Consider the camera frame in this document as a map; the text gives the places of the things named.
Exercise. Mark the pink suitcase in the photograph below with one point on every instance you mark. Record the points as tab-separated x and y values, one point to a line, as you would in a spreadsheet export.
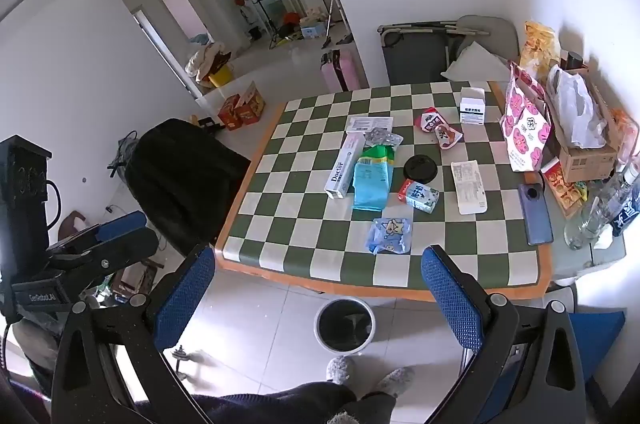
342	69

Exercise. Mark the black round cup lid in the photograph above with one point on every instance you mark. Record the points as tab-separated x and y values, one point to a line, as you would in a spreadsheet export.
420	168

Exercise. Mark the silver pill blister pack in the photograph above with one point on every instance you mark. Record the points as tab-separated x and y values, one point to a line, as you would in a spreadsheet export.
384	137

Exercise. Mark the blue cartoon wrapper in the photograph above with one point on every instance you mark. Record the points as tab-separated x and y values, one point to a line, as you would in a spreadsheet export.
390	235

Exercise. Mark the green white checkered tablecloth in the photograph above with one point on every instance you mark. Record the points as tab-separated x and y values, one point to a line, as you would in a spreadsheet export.
310	224

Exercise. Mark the white paper leaflet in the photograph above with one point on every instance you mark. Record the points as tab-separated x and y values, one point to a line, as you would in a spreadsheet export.
367	123

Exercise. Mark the clear plastic bottle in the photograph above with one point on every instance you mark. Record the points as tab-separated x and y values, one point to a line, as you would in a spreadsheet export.
590	214

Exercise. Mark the brown cardboard box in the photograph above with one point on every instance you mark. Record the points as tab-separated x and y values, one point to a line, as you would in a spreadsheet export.
585	159

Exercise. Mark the grey folding bed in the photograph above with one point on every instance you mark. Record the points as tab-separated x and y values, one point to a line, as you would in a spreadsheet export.
415	54

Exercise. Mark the blue stool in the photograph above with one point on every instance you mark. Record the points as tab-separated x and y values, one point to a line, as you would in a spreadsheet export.
597	334

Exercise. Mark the red biscuit packet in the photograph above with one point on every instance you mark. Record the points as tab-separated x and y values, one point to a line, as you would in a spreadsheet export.
562	189

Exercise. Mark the grey cushion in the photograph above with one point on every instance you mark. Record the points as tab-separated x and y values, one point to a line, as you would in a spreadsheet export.
492	34

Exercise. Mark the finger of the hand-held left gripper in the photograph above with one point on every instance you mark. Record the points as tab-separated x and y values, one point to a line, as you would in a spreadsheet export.
122	223
117	250

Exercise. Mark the mop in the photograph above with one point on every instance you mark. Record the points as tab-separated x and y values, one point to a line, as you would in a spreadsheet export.
331	19

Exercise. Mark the green yellow packet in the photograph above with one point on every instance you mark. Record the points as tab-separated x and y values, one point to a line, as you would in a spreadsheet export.
377	154

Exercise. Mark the small dumbbell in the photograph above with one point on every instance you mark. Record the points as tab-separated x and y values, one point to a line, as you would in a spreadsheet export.
185	356

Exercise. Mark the white pillow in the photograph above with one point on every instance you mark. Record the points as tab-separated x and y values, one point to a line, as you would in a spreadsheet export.
472	64

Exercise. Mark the light blue packet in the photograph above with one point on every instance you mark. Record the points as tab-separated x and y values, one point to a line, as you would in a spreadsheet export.
371	186

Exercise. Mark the white printed packet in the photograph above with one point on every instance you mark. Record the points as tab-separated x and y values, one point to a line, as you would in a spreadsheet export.
469	186

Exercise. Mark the yellow snack bag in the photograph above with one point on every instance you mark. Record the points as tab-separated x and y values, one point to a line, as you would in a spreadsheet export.
537	47

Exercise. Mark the grey fuzzy slipper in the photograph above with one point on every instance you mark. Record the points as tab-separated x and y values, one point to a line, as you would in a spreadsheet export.
340	369
395	379

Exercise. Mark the yellow bucket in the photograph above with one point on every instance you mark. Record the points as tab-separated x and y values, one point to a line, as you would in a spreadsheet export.
220	77

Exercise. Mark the white trash bin black liner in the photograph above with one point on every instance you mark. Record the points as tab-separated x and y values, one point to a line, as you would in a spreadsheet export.
344	324

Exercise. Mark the red and white patterned packet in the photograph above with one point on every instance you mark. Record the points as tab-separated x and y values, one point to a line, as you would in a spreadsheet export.
525	134

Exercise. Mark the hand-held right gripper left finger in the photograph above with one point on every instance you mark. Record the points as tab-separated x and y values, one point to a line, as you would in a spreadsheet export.
185	299

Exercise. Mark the dark blue smartphone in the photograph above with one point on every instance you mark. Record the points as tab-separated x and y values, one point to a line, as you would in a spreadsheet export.
536	214

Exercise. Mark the white toothpaste box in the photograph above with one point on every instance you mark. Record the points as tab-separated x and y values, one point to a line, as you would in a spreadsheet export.
342	169

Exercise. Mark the small milk carton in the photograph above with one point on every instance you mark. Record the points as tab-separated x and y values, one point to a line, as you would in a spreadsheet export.
420	196

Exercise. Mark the red white snack wrapper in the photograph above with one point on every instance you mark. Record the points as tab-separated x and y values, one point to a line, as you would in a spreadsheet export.
430	121
447	137

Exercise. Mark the orange snack box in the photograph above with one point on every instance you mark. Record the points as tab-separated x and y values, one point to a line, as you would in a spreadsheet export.
230	113

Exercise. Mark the red gift box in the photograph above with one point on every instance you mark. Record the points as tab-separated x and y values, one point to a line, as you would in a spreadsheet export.
250	104

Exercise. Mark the white green medicine box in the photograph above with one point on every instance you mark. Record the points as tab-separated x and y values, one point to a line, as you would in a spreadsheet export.
472	107

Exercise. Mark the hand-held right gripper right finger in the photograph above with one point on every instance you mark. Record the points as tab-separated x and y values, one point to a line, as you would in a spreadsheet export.
450	299

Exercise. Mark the orange snack bag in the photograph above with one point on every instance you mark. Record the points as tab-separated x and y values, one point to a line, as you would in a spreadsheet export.
627	134

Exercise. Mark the blue label bottle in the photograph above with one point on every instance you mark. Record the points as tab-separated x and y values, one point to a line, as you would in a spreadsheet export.
627	211

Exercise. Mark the pile of beige cloth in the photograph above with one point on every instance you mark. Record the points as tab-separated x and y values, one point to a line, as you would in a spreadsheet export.
207	57

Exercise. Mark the white plastic bag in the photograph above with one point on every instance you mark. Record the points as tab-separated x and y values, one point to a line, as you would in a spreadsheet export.
575	104

